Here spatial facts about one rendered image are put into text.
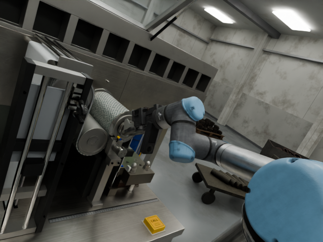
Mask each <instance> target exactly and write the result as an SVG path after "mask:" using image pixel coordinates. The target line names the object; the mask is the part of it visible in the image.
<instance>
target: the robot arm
mask: <svg viewBox="0 0 323 242"><path fill-rule="evenodd" d="M204 114H205V109H204V106H203V103H202V102H201V100H200V99H199V98H198V97H189V98H183V99H182V100H180V101H177V102H175V103H172V104H169V105H166V106H163V105H159V104H155V105H154V107H152V108H145V107H144V108H138V109H136V110H133V111H132V121H133V123H130V122H129V120H128V119H125V121H124V129H123V131H122V135H129V136H132V135H141V134H144V137H143V141H142V144H141V148H140V152H141V153H142V154H152V153H153V150H154V147H155V143H156V140H157V136H158V132H159V129H160V130H161V129H167V128H171V133H170V142H169V158H170V159H171V160H172V161H174V162H178V163H191V162H193V161H194V159H195V158H196V159H200V160H204V161H208V162H211V163H213V164H215V165H217V166H219V167H221V168H223V169H225V170H227V171H229V172H230V173H232V174H234V175H236V176H238V177H240V178H242V179H244V180H246V181H248V182H249V184H248V188H249V192H248V193H246V194H245V202H244V203H243V205H242V218H240V219H239V220H238V221H237V222H235V223H234V224H233V225H232V226H230V227H229V228H228V229H226V230H225V231H224V232H223V233H221V234H220V235H219V236H218V237H216V238H215V239H214V240H213V241H211V242H323V162H319V161H316V160H311V159H302V158H295V157H287V158H281V159H277V160H275V159H272V158H269V157H266V156H263V155H260V154H257V153H255V152H252V151H249V150H246V149H243V148H240V147H238V146H235V145H232V144H230V143H228V142H226V141H221V140H217V139H214V138H211V137H208V136H204V135H201V134H198V133H196V122H197V121H199V120H201V119H202V118H203V116H204Z"/></svg>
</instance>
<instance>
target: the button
mask: <svg viewBox="0 0 323 242"><path fill-rule="evenodd" d="M143 222H144V223H145V225H146V226H147V227H148V229H149V230H150V232H151V233H152V234H154V233H157V232H160V231H162V230H164V228H165V225H164V224H163V223H162V221H161V220H160V219H159V218H158V216H157V215H154V216H151V217H147V218H145V219H144V221H143Z"/></svg>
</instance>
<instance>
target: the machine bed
mask: <svg viewBox="0 0 323 242"><path fill-rule="evenodd" d="M51 163H52V161H49V162H48V165H47V169H46V172H45V175H44V178H43V181H42V184H41V185H44V184H45V181H46V178H47V175H48V172H49V169H50V166H51ZM37 177H38V176H25V179H24V183H23V186H22V187H27V186H35V184H36V181H37ZM155 198H157V199H158V200H159V201H157V202H153V203H148V204H143V205H138V206H132V207H127V208H122V209H118V210H113V211H108V212H104V213H99V214H94V215H89V216H85V217H80V218H74V219H69V220H64V221H59V222H55V223H49V221H48V219H49V218H56V217H61V216H66V215H71V214H76V213H81V212H87V211H91V210H97V209H102V208H107V207H112V206H119V205H124V204H129V203H134V202H139V201H145V200H149V199H155ZM100 199H101V201H102V202H103V206H98V207H91V205H90V203H89V201H88V200H87V197H81V196H80V194H79V192H78V190H77V188H76V187H75V185H74V183H73V181H72V179H71V177H70V176H69V174H68V172H67V170H66V168H65V167H63V170H62V173H61V176H60V179H59V182H58V185H57V188H56V191H55V194H54V197H53V200H52V203H51V205H50V209H49V211H48V214H47V217H46V220H45V223H44V226H43V229H42V232H40V233H35V232H33V233H29V234H24V235H20V236H15V237H11V238H7V239H2V240H0V242H164V241H166V240H169V239H172V238H174V237H177V236H179V235H182V233H183V231H184V229H185V228H184V227H183V225H182V224H181V223H180V222H179V221H178V220H177V219H176V217H175V216H174V215H173V214H172V213H171V212H170V211H169V209H168V208H167V207H166V206H165V205H164V204H163V203H162V201H161V200H160V199H159V198H158V197H157V196H156V195H155V193H154V192H153V191H152V190H151V189H150V188H149V187H148V186H147V185H146V184H145V183H143V184H139V187H135V188H133V192H132V193H128V192H127V190H126V189H120V190H117V192H116V194H115V195H113V196H107V195H106V194H105V192H104V191H103V193H102V195H101V198H100ZM30 200H31V198H23V199H18V202H17V205H16V206H15V204H14V203H13V206H12V210H11V214H10V217H9V221H8V223H10V222H15V221H21V220H24V219H25V216H26V212H27V209H28V206H29V203H30ZM4 212H5V211H4V207H3V202H2V201H0V224H1V222H2V219H3V215H4ZM154 215H157V216H158V218H159V219H160V220H161V221H162V223H163V224H164V225H165V228H164V229H165V230H166V231H165V232H162V233H159V234H156V235H153V236H152V235H151V234H150V233H149V231H148V230H147V229H146V227H145V226H144V225H143V223H142V222H141V221H142V220H144V219H145V218H147V217H151V216H154Z"/></svg>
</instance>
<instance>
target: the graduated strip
mask: <svg viewBox="0 0 323 242"><path fill-rule="evenodd" d="M157 201H159V200H158V199H157V198H155V199H149V200H145V201H139V202H134V203H129V204H124V205H119V206H112V207H107V208H102V209H97V210H91V211H87V212H81V213H76V214H71V215H66V216H61V217H56V218H49V219H48V221H49V223H55V222H59V221H64V220H69V219H74V218H80V217H85V216H89V215H94V214H99V213H104V212H108V211H113V210H118V209H122V208H127V207H132V206H138V205H143V204H148V203H153V202H157Z"/></svg>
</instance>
